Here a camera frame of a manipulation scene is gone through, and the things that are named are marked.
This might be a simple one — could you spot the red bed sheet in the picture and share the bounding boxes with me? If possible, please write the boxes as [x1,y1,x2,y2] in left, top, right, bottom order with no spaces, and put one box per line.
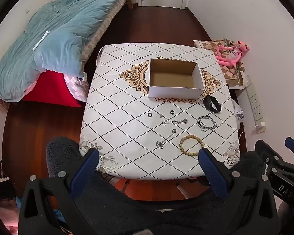
[0,70,82,108]

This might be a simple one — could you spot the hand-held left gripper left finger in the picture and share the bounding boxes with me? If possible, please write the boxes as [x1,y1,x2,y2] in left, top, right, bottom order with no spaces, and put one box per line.
[18,148,100,235]

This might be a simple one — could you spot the thin silver chain necklace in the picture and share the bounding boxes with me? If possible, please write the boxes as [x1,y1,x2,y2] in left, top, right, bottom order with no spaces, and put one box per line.
[161,118,189,127]

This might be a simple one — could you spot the light blue duvet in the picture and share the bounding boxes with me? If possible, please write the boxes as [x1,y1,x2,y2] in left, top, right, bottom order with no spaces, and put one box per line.
[0,0,120,102]

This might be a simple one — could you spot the cardboard box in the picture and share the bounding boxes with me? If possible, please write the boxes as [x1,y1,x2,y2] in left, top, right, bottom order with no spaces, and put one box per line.
[147,58,206,100]

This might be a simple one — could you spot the white fabric strip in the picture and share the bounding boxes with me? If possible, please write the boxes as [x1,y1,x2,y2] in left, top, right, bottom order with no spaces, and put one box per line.
[32,31,51,52]

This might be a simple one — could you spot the pink checkered cloth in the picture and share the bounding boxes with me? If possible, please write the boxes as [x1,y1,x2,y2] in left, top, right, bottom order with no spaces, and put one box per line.
[64,75,89,102]

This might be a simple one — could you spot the pink plush toy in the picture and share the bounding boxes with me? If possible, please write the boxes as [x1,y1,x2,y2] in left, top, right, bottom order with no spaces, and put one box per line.
[215,40,250,67]

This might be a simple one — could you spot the white power strip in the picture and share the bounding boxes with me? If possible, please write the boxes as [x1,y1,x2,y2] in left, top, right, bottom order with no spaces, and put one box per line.
[245,75,266,135]

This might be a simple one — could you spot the white plastic bag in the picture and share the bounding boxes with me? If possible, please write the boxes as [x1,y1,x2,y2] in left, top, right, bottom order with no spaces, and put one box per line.
[233,100,245,128]

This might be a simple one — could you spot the beige checkered mattress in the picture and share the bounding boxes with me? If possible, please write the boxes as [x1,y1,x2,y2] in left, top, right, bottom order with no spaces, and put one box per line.
[81,0,135,63]

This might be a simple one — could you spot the thick silver chain bracelet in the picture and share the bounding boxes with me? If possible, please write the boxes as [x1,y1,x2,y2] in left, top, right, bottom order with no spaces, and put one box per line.
[197,115,217,132]

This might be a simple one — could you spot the silver pendant necklace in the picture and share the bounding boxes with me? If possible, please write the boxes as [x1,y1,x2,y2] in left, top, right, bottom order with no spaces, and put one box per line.
[156,128,177,149]

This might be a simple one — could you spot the white diamond-pattern tablecloth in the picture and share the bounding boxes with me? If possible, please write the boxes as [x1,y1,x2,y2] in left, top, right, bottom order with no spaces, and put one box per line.
[79,43,240,180]

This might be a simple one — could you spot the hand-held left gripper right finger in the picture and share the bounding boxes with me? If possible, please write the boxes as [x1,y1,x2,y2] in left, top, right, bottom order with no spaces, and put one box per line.
[198,147,280,235]

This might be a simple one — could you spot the wooden bead bracelet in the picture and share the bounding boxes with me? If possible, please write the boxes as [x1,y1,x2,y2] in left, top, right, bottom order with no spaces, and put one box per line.
[179,135,205,156]

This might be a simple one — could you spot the black smartwatch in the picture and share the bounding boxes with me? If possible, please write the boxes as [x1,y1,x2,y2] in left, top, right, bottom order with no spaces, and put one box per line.
[203,95,221,114]

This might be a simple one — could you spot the dark fuzzy pants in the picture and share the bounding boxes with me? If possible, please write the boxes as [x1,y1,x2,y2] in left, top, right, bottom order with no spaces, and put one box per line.
[46,136,280,235]

